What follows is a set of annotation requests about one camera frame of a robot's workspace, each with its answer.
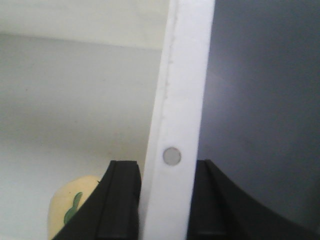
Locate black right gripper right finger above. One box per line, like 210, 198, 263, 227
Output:
189, 159, 320, 240

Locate white plastic Totelife crate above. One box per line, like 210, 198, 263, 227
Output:
0, 0, 214, 240

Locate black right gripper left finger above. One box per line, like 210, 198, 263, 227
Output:
52, 160, 141, 240

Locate yellow plush toy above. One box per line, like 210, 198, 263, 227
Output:
47, 175, 101, 240

